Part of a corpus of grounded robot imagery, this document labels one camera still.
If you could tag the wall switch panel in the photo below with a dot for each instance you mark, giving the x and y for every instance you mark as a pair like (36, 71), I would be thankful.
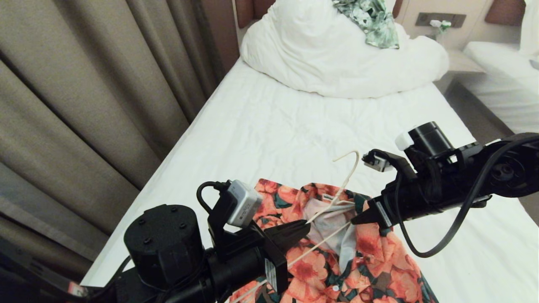
(440, 19)

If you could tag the bed with white sheet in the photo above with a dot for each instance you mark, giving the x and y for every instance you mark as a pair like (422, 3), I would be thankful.
(501, 80)
(269, 130)

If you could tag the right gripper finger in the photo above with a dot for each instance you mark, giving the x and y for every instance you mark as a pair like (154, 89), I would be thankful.
(361, 216)

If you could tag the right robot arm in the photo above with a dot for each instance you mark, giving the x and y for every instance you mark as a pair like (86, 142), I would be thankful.
(505, 170)

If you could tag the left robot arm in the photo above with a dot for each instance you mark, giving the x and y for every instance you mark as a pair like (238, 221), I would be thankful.
(162, 246)

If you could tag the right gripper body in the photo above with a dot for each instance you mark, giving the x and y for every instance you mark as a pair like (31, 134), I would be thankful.
(414, 202)

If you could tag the brown padded headboard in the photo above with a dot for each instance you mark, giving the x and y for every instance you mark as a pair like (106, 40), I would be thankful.
(505, 11)
(246, 10)

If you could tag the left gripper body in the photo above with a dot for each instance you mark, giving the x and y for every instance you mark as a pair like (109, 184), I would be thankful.
(240, 265)

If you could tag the white flowers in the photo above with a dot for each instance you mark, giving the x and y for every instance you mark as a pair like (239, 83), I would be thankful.
(440, 26)

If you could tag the green floral garment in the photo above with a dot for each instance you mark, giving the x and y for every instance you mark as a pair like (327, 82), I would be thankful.
(372, 19)

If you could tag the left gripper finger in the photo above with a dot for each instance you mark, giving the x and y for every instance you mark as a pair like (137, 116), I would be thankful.
(292, 232)

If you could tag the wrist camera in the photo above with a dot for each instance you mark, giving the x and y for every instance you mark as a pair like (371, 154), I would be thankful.
(381, 162)
(242, 204)

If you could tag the beige curtain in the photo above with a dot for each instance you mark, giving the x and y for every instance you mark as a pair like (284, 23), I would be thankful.
(84, 105)

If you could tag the orange floral shirt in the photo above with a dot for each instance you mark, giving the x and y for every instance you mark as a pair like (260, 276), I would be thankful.
(362, 261)

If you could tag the white pillow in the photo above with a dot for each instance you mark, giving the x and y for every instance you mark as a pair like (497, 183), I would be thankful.
(530, 29)

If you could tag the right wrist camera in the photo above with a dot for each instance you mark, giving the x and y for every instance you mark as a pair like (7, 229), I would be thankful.
(381, 162)

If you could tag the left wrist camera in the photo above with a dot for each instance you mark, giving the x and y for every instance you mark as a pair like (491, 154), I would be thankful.
(242, 204)

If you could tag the beige nightstand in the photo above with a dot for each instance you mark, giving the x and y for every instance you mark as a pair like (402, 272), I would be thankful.
(459, 63)

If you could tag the white duvet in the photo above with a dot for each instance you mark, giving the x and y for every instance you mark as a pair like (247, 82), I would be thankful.
(332, 54)

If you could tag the cream clothes hanger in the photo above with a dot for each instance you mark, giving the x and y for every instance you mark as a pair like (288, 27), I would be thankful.
(346, 179)

